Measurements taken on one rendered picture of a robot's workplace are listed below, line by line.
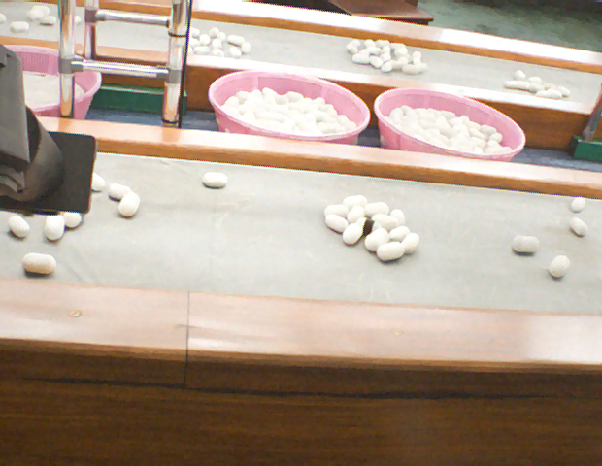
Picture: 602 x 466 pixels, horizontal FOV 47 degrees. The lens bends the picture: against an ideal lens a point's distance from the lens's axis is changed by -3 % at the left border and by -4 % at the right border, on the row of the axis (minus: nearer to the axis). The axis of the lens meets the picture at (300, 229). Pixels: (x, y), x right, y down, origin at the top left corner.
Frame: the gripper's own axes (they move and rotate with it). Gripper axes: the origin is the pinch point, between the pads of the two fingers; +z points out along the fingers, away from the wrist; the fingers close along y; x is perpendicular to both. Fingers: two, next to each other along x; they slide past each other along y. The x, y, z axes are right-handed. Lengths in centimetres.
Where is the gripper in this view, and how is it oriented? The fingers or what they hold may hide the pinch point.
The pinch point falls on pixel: (50, 187)
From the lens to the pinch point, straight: 69.6
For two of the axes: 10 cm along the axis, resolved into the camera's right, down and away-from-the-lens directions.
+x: -0.7, 9.9, -1.3
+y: -9.8, -0.9, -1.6
